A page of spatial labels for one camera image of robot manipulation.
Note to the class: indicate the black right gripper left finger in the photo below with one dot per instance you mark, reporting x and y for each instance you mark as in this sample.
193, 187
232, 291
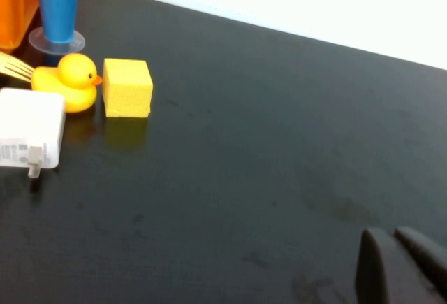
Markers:
380, 272

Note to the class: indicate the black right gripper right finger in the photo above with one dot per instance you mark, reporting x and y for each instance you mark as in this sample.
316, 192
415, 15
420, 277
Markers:
429, 258

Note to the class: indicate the orange plastic cutlery crate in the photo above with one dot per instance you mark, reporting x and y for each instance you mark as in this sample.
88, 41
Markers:
14, 10

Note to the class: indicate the yellow foam cube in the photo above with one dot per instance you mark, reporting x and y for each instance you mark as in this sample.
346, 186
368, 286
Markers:
127, 89

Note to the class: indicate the yellow rubber duck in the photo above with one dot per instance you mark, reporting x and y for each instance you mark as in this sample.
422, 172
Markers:
75, 73

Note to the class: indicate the white power adapter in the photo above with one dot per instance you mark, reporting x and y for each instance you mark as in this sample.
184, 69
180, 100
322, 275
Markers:
28, 119

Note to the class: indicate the yellow plastic fork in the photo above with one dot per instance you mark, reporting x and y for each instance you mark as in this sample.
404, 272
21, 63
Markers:
17, 68

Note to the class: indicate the blue cone cup clear base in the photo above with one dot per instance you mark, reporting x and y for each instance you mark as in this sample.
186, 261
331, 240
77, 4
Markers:
57, 3

